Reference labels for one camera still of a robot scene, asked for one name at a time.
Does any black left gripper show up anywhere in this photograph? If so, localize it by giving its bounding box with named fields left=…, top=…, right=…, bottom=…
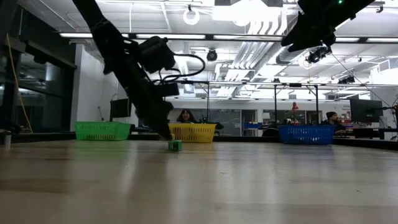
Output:
left=104, top=51, right=180, bottom=140

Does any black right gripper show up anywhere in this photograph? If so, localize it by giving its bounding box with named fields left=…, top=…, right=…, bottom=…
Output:
left=280, top=0, right=349, bottom=53

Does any green staple remover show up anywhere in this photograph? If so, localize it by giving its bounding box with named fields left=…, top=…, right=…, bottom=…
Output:
left=168, top=139, right=183, bottom=153

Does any black spotlight cluster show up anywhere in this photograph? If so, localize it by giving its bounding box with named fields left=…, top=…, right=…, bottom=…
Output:
left=305, top=46, right=333, bottom=65
left=337, top=75, right=356, bottom=85

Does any person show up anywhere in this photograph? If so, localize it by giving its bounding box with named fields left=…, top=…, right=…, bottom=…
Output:
left=322, top=111, right=346, bottom=135
left=175, top=108, right=198, bottom=124

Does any yellow plastic basket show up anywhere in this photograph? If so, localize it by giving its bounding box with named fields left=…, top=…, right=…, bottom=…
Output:
left=169, top=123, right=217, bottom=144

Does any black computer monitor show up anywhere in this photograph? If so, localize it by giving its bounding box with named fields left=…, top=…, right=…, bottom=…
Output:
left=349, top=98, right=384, bottom=123
left=109, top=98, right=132, bottom=123

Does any green plastic basket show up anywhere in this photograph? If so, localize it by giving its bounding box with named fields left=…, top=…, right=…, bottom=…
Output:
left=74, top=121, right=132, bottom=141

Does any red desk lamp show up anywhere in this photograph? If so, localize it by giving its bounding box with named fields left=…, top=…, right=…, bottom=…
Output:
left=291, top=101, right=300, bottom=125

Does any background blue bin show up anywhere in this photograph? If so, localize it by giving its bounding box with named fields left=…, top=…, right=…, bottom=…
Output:
left=243, top=121, right=264, bottom=130

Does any overhead light bar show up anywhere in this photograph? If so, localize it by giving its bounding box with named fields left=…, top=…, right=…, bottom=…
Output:
left=58, top=32, right=398, bottom=44

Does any blue plastic basket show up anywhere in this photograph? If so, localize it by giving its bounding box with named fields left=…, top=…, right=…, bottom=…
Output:
left=278, top=124, right=336, bottom=146

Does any black office chair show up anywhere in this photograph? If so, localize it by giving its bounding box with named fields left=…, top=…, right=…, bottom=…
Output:
left=262, top=126, right=280, bottom=139

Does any round white ceiling lamp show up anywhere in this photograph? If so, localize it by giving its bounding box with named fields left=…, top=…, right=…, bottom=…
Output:
left=182, top=4, right=201, bottom=26

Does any small white cylinder stub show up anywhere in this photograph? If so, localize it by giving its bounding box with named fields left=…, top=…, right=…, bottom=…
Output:
left=2, top=129, right=12, bottom=148

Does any black station frame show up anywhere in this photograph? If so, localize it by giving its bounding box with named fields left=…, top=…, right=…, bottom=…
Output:
left=272, top=82, right=320, bottom=125
left=162, top=80, right=211, bottom=125

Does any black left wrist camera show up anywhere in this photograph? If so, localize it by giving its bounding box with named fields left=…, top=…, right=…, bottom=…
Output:
left=139, top=35, right=177, bottom=75

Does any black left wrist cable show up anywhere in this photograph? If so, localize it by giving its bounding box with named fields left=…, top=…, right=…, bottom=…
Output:
left=157, top=53, right=206, bottom=85

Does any black aluminium table frame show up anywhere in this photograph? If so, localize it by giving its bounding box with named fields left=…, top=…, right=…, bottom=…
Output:
left=0, top=132, right=398, bottom=151

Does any hanging yellow cable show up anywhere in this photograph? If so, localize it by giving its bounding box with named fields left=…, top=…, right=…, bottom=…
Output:
left=6, top=33, right=34, bottom=134

